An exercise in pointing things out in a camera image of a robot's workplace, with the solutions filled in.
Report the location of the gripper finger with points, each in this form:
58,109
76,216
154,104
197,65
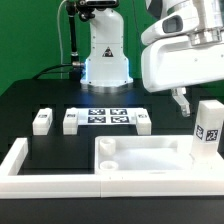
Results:
178,95

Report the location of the white desk top tray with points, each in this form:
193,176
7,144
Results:
151,154

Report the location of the white U-shaped fence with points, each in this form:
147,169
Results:
15,185

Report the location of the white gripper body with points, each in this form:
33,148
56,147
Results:
185,46

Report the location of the tag marker plate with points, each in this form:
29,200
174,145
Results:
106,116

